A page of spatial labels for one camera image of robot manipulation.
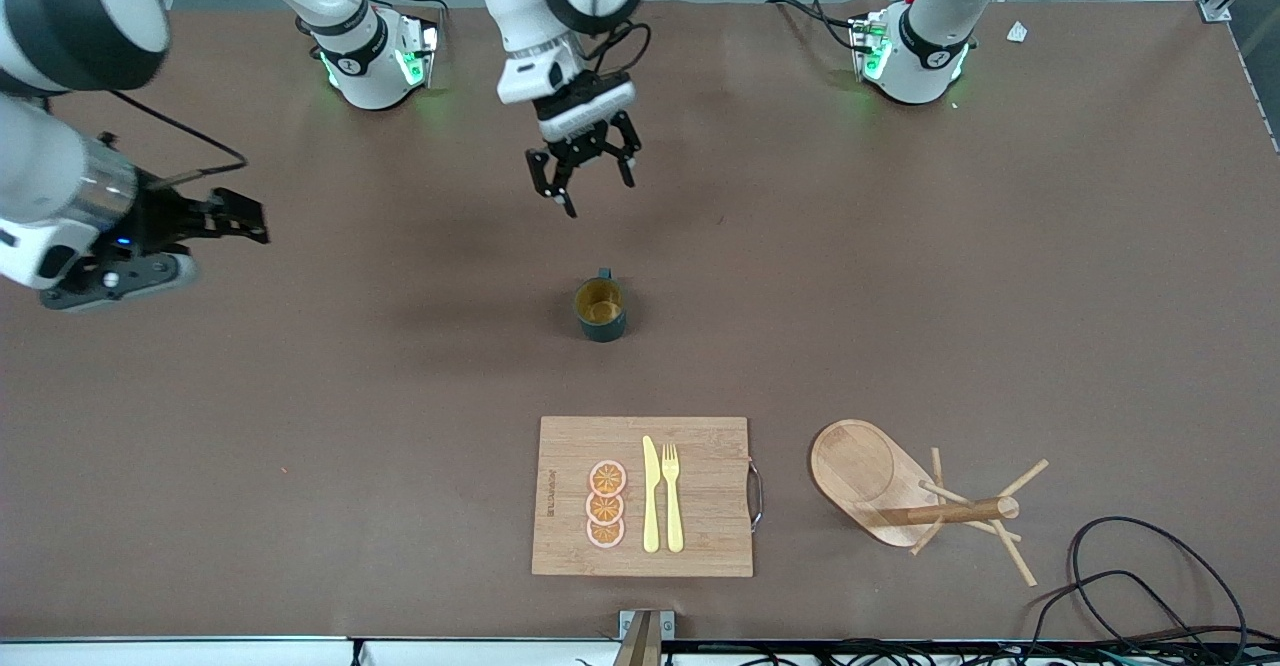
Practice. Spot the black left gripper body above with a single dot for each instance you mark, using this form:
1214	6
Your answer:
584	147

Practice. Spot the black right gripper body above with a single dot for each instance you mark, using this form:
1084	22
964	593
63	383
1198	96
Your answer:
158	216

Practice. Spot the dark teal ribbed cup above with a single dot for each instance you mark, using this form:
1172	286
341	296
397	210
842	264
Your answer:
602	321

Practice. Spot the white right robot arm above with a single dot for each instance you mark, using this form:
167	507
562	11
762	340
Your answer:
60	176

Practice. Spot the table cover mat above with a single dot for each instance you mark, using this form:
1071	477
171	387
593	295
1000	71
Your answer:
400	396

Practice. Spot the toy orange slice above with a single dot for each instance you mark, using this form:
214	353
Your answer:
604	509
607	478

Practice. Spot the yellow plastic knife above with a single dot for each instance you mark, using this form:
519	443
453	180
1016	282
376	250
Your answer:
651	496

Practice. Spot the yellow plastic fork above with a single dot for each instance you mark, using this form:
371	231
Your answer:
673	506

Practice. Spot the bamboo cutting board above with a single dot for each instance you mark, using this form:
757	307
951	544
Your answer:
700	496

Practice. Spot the wooden mug tree stand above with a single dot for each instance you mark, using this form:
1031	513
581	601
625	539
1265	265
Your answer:
850	466

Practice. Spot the small white paper scrap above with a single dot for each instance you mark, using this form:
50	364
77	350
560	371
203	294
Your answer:
1017	32

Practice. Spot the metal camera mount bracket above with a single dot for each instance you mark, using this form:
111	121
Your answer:
645	636

